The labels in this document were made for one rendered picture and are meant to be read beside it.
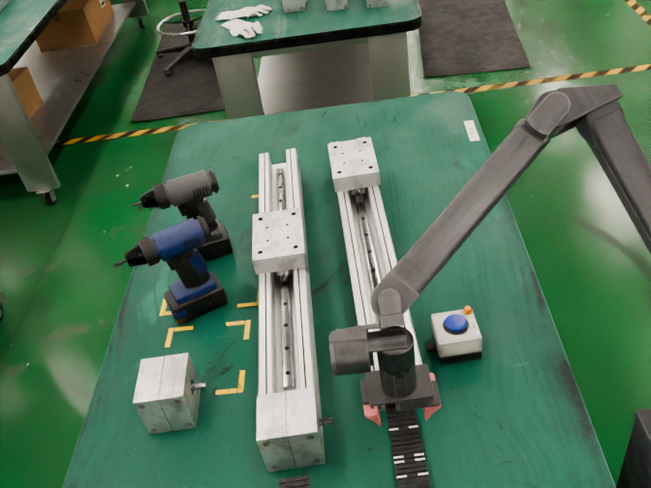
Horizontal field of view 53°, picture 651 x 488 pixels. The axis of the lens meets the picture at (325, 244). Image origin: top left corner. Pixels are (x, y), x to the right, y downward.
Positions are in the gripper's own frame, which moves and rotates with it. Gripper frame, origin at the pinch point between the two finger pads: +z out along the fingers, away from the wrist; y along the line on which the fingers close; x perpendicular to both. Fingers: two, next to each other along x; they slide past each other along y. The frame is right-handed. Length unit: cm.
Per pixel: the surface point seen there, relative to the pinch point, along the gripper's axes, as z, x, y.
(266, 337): -3.9, -18.8, 22.5
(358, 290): -3.9, -27.7, 4.2
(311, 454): 1.2, 4.0, 15.9
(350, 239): -3.9, -43.9, 4.4
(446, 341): -1.4, -14.0, -10.3
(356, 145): -8, -75, 0
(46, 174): 64, -208, 145
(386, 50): 19, -189, -21
